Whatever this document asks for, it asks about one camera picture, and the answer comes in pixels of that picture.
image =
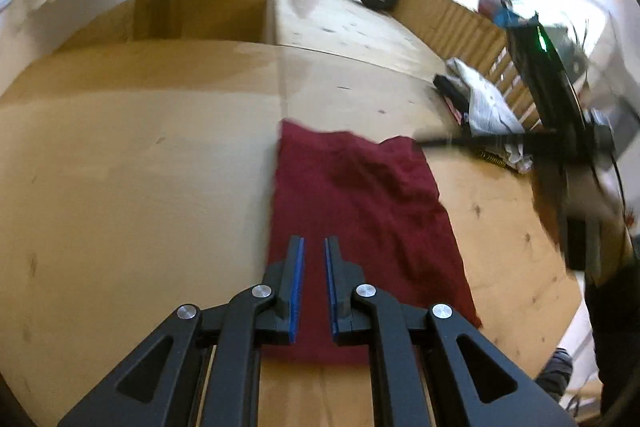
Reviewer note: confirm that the wooden furniture frame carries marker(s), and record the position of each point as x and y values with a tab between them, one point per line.
200	7

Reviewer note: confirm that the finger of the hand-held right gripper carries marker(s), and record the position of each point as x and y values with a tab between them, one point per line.
490	140

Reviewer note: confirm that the dark red cloth garment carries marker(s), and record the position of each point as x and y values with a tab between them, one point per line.
360	207

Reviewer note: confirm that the white crumpled plastic bag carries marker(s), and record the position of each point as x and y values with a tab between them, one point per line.
482	99

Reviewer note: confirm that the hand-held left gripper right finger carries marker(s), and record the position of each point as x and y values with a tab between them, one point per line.
330	287

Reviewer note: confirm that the black flat case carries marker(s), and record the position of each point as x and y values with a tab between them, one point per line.
450	93

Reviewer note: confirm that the grey striped sock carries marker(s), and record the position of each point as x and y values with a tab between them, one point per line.
555	374

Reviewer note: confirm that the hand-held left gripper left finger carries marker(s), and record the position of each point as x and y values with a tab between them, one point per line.
299	287

